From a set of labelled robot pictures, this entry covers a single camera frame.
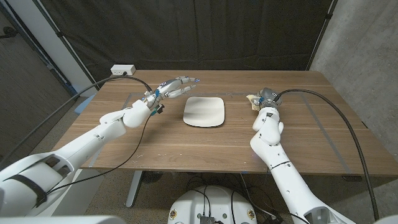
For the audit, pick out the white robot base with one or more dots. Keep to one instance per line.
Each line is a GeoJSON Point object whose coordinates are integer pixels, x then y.
{"type": "Point", "coordinates": [214, 202]}

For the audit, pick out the yellow sponge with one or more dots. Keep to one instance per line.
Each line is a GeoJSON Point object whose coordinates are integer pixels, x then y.
{"type": "Point", "coordinates": [252, 99]}

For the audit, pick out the black backdrop curtain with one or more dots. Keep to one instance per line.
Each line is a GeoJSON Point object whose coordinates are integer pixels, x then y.
{"type": "Point", "coordinates": [199, 34]}

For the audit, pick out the white square paper plate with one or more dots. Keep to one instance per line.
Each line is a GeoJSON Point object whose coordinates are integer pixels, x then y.
{"type": "Point", "coordinates": [203, 112]}

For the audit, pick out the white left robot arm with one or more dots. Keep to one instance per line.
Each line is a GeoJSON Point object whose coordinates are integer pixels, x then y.
{"type": "Point", "coordinates": [93, 140]}

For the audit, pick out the white table leg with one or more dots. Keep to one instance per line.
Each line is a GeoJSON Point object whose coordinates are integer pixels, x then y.
{"type": "Point", "coordinates": [134, 188]}

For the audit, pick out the black round floor fan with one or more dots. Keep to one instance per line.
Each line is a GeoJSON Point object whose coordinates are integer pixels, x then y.
{"type": "Point", "coordinates": [151, 176]}

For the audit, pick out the black floor power adapter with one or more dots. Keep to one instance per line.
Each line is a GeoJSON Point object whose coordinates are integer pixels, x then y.
{"type": "Point", "coordinates": [274, 217]}

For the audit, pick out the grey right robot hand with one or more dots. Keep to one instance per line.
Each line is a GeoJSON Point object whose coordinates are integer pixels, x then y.
{"type": "Point", "coordinates": [269, 96]}

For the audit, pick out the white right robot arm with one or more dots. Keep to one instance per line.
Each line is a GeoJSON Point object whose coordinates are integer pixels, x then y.
{"type": "Point", "coordinates": [289, 180]}

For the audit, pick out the grey base port module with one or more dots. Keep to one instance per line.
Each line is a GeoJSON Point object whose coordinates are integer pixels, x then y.
{"type": "Point", "coordinates": [207, 219]}

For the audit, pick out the black backdrop stand pole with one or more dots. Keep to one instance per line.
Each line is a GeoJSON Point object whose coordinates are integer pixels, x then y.
{"type": "Point", "coordinates": [62, 36]}
{"type": "Point", "coordinates": [323, 29]}

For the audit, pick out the white power outlet box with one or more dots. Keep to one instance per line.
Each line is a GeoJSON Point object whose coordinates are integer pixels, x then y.
{"type": "Point", "coordinates": [122, 69]}

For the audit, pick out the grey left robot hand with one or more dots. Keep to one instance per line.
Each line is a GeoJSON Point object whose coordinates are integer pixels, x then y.
{"type": "Point", "coordinates": [169, 87]}

